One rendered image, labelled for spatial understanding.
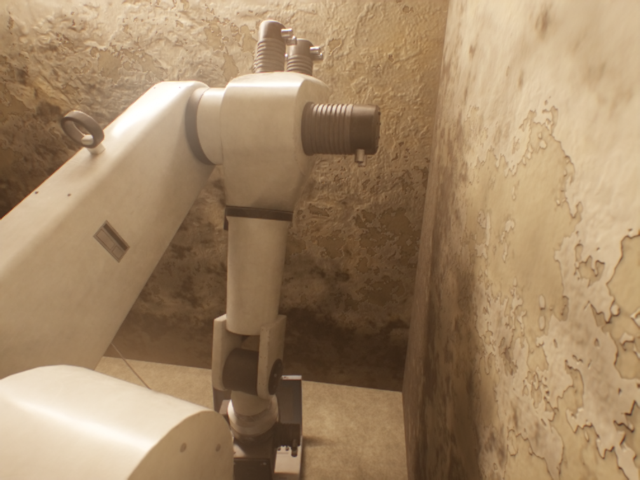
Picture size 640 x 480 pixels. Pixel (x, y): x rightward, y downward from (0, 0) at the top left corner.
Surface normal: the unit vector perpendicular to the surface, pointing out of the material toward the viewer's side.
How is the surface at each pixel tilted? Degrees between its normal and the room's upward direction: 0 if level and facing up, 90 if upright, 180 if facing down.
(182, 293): 90
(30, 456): 7
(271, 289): 80
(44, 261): 90
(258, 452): 0
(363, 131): 86
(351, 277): 90
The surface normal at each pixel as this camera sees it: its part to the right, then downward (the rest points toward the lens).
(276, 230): 0.67, 0.14
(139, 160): 0.97, 0.09
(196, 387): -0.01, -0.91
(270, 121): -0.20, 0.13
